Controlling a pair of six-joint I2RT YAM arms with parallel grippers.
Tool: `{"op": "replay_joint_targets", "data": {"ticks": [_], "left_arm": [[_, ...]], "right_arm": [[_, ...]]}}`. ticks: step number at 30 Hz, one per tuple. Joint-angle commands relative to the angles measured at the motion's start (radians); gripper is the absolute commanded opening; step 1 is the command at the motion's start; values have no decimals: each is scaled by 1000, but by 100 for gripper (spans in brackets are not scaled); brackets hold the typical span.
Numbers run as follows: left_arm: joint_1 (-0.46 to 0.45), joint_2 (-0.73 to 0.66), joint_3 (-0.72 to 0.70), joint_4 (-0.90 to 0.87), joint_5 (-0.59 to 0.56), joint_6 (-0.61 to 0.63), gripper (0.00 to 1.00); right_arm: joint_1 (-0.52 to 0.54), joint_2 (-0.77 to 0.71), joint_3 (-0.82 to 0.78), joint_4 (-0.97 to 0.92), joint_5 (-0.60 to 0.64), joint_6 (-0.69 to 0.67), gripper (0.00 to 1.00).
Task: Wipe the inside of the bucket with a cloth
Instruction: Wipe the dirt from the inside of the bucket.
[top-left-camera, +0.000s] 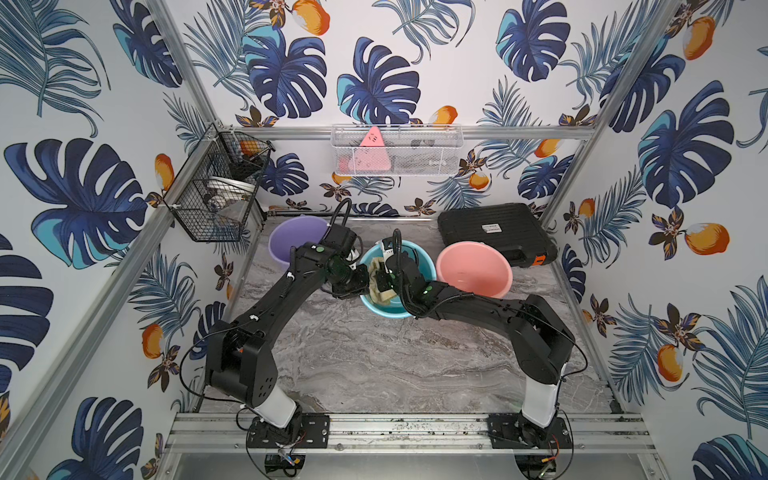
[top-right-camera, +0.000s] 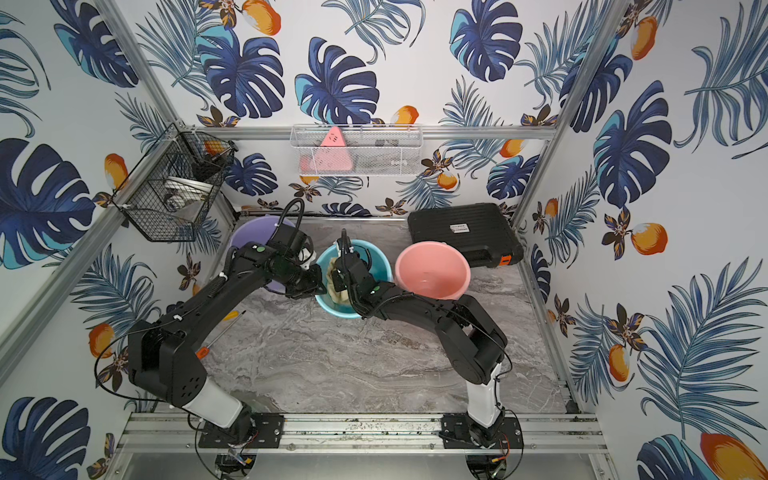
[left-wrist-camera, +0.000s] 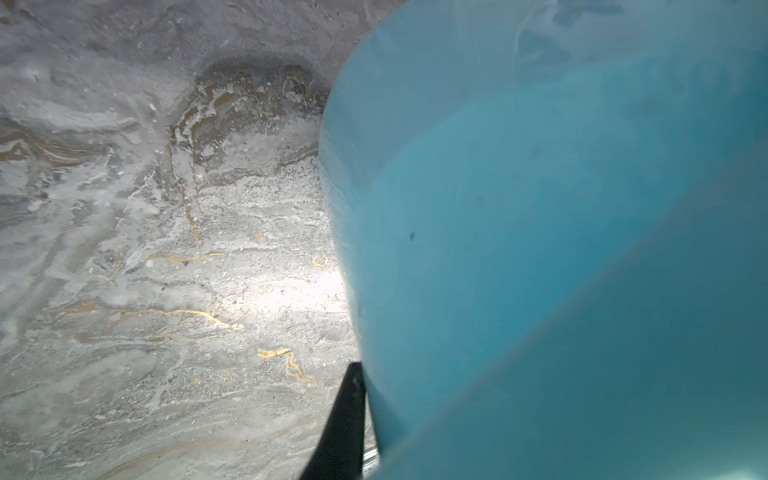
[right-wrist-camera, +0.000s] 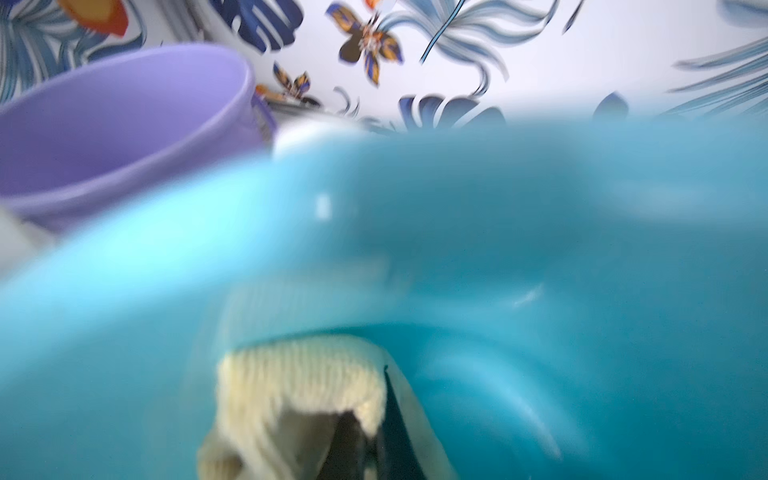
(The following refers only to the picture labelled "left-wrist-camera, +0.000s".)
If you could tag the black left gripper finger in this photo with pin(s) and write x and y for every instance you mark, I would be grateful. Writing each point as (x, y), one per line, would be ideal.
(339, 452)

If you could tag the teal plastic bucket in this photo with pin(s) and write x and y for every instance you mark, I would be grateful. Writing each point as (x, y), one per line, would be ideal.
(552, 221)

